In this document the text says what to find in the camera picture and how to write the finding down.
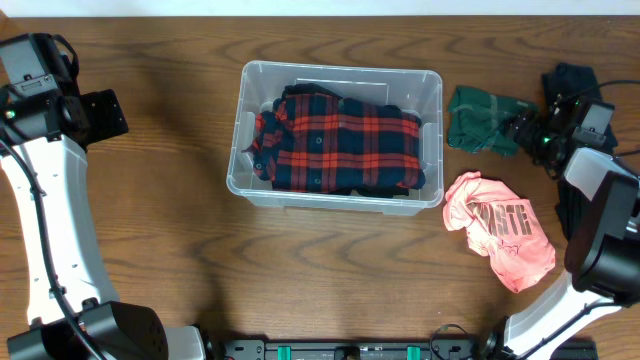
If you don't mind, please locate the navy garment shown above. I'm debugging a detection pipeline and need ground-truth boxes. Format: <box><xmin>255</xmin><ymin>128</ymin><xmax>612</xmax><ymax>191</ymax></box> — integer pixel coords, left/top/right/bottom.
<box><xmin>542</xmin><ymin>63</ymin><xmax>618</xmax><ymax>159</ymax></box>

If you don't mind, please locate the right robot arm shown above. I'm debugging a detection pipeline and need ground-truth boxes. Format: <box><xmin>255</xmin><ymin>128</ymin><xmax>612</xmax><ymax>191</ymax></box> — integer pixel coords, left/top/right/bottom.
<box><xmin>481</xmin><ymin>95</ymin><xmax>639</xmax><ymax>359</ymax></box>

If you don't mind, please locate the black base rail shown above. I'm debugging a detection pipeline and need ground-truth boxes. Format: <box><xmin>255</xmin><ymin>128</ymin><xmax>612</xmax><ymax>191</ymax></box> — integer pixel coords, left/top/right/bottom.
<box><xmin>219</xmin><ymin>338</ymin><xmax>599</xmax><ymax>360</ymax></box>

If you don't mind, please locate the red navy plaid shirt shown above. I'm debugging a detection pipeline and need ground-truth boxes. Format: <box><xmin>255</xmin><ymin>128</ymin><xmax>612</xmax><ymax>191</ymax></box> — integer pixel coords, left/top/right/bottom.
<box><xmin>241</xmin><ymin>92</ymin><xmax>427</xmax><ymax>194</ymax></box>

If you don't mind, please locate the green garment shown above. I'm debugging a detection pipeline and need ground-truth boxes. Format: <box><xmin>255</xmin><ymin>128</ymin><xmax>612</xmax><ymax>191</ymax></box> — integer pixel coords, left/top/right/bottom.
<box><xmin>446</xmin><ymin>85</ymin><xmax>539</xmax><ymax>156</ymax></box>

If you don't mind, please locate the clear plastic storage bin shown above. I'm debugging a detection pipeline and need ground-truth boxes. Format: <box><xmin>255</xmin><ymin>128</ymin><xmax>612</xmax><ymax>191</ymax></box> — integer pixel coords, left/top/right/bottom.
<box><xmin>226</xmin><ymin>60</ymin><xmax>444</xmax><ymax>216</ymax></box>

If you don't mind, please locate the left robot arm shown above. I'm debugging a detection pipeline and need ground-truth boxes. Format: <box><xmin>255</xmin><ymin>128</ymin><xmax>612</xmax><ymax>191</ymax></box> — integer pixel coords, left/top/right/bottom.
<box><xmin>1</xmin><ymin>33</ymin><xmax>208</xmax><ymax>360</ymax></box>

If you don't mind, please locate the pink printed t-shirt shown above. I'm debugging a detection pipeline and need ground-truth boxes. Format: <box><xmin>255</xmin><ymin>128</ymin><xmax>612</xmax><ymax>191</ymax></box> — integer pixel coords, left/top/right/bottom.
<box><xmin>443</xmin><ymin>172</ymin><xmax>556</xmax><ymax>293</ymax></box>

